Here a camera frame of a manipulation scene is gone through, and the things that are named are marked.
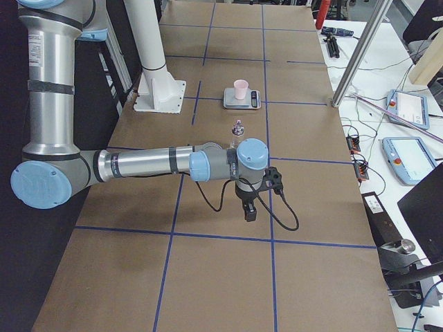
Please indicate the pink paper cup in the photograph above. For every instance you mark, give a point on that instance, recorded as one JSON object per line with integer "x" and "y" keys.
{"x": 240, "y": 89}

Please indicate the blue teach pendant far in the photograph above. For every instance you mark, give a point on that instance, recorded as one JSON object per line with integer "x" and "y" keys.
{"x": 410, "y": 107}

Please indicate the orange connector module near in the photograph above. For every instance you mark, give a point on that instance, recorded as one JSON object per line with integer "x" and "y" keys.
{"x": 361, "y": 170}

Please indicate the aluminium frame post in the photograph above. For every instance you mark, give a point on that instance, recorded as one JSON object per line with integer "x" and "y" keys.
{"x": 361, "y": 49}

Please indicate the glass sauce bottle steel cap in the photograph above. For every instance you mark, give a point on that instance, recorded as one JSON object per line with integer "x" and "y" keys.
{"x": 238, "y": 134}

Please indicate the blue teach pendant near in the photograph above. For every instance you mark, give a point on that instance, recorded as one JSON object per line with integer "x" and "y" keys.
{"x": 409, "y": 158}

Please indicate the orange connector module far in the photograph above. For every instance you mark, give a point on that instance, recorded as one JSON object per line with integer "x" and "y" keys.
{"x": 353, "y": 144}

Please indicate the blue teach pendant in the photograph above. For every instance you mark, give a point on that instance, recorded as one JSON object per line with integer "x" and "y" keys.
{"x": 410, "y": 107}
{"x": 409, "y": 158}

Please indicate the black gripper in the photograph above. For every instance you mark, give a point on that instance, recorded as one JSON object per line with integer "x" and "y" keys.
{"x": 245, "y": 196}

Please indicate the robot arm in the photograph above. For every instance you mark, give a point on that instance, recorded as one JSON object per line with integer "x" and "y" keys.
{"x": 57, "y": 164}

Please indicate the black folded tripod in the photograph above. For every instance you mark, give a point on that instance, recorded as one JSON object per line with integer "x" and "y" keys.
{"x": 332, "y": 46}

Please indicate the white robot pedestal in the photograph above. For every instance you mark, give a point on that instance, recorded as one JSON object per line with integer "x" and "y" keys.
{"x": 158, "y": 91}

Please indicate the black flat box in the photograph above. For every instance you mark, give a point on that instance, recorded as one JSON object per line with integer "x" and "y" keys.
{"x": 382, "y": 227}

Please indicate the black computer monitor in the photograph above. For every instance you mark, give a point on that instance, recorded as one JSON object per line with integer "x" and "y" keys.
{"x": 421, "y": 209}

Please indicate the orange connector module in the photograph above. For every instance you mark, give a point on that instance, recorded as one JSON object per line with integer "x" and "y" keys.
{"x": 353, "y": 144}
{"x": 361, "y": 170}

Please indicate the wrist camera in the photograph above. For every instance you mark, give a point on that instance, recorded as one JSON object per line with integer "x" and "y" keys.
{"x": 272, "y": 180}

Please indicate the blue folded umbrella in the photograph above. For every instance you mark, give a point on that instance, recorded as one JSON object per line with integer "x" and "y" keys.
{"x": 339, "y": 32}

